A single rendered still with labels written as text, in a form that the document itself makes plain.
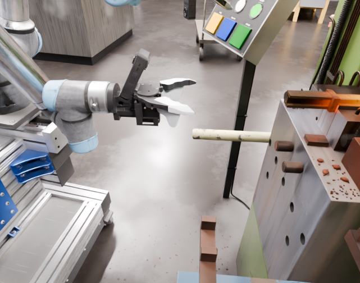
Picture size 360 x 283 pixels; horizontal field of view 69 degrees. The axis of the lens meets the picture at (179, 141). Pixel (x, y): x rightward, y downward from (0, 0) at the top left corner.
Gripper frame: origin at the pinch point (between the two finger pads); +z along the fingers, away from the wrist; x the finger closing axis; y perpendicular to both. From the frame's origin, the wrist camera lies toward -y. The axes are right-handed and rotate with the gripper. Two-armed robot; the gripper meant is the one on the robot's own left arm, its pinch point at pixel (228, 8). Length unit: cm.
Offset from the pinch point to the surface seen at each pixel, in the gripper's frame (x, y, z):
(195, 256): -21, -103, 42
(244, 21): 2.9, 0.1, 10.2
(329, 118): -47.8, -11.8, 8.3
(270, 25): -7.1, 2.5, 13.4
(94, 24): 267, -67, 12
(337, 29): -20.9, 10.6, 25.5
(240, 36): -1.0, -4.8, 9.5
